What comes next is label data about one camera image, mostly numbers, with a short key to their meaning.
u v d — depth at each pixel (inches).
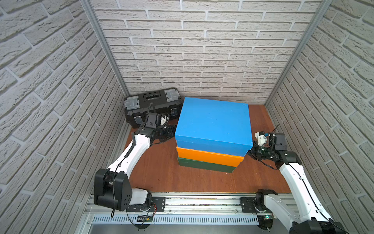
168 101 38.4
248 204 28.9
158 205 28.8
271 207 23.3
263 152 25.2
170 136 28.5
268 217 28.0
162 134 27.4
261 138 28.5
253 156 26.8
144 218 28.0
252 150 26.3
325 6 27.1
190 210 28.6
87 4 27.0
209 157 26.4
